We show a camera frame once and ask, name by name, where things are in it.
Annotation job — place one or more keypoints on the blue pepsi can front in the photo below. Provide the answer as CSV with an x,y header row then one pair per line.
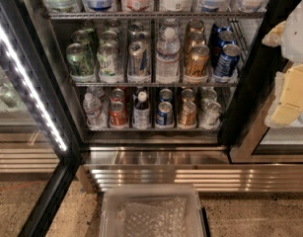
x,y
227,60

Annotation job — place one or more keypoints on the gold can bottom front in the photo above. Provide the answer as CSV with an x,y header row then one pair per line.
x,y
187,114

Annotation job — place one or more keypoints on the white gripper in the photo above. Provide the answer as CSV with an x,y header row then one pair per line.
x,y
298,34

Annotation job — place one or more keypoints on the clear plastic bin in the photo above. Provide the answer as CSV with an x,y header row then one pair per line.
x,y
163,210

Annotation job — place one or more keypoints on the top wire shelf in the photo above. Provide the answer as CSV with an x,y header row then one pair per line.
x,y
150,15

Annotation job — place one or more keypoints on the white green can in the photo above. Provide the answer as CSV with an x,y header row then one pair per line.
x,y
109,37
108,60

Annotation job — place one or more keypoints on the gold can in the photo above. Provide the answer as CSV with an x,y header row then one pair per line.
x,y
188,95
191,40
197,60
195,26
187,114

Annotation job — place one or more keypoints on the orange can rear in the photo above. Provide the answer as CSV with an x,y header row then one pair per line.
x,y
117,95

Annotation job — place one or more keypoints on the blue pepsi can middle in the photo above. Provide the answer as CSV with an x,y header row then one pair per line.
x,y
218,42

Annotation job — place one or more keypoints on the dark drink bottle white label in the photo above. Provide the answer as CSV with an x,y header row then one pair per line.
x,y
141,112

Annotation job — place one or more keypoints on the silver can bottom front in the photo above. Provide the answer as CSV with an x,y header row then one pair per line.
x,y
210,114

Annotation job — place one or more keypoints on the blue can bottom front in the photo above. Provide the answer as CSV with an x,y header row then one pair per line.
x,y
164,114

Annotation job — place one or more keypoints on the clear water bottle bottom shelf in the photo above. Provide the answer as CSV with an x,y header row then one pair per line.
x,y
94,111

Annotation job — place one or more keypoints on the white green can middle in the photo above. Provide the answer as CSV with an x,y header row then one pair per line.
x,y
109,37

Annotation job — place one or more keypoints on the blue can bottom rear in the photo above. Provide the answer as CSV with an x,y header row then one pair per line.
x,y
165,95

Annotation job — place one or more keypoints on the clear water bottle middle shelf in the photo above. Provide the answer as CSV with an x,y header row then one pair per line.
x,y
168,57

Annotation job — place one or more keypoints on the clear water bottle shelf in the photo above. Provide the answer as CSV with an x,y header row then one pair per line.
x,y
94,111
168,57

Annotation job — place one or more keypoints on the orange can front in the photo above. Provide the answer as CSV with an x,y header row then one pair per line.
x,y
118,114

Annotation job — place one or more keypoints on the silver can middle column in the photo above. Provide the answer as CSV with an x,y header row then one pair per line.
x,y
142,40

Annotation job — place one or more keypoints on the middle wire shelf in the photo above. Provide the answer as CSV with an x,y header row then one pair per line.
x,y
153,84

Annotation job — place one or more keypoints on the gold can middle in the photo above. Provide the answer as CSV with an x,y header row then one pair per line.
x,y
191,40

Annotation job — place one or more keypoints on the open glass fridge door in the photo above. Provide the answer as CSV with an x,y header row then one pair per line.
x,y
39,153

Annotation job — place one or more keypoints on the white green can front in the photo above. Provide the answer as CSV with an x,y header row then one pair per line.
x,y
108,60

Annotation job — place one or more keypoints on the gold can bottom rear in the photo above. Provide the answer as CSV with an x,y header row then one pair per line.
x,y
188,95

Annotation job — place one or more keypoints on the wire shelf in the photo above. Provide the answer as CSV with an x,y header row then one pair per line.
x,y
153,84
150,15

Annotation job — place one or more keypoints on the silver blue can front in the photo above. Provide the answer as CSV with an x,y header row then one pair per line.
x,y
137,59

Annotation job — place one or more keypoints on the blue pepsi can rear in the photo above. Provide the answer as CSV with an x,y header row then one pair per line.
x,y
218,26

